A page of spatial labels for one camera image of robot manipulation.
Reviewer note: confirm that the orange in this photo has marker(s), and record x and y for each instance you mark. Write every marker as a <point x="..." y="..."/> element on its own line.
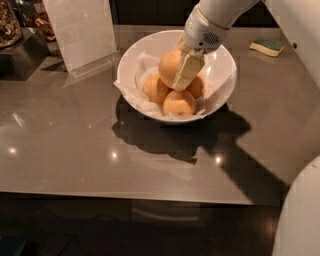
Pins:
<point x="155" y="89"/>
<point x="196" y="87"/>
<point x="179" y="103"/>
<point x="168" y="66"/>

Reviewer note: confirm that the dark metal stand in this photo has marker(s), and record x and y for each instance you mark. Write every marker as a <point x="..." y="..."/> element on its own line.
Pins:
<point x="19" y="61"/>

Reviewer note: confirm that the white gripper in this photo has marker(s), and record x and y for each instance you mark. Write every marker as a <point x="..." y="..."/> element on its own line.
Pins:
<point x="202" y="30"/>

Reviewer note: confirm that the white paper liner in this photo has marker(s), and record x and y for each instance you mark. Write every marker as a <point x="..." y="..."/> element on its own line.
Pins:
<point x="133" y="71"/>

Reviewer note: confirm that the yellow green sponge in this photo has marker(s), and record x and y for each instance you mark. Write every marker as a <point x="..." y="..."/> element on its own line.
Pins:
<point x="267" y="47"/>

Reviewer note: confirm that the white ceramic bowl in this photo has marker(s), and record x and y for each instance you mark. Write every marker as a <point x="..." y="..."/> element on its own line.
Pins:
<point x="221" y="67"/>

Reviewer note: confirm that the acrylic sign holder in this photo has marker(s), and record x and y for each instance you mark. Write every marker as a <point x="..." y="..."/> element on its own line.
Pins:
<point x="85" y="33"/>

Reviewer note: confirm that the glass jar of nuts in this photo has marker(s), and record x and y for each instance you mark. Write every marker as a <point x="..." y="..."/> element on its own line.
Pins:
<point x="10" y="29"/>

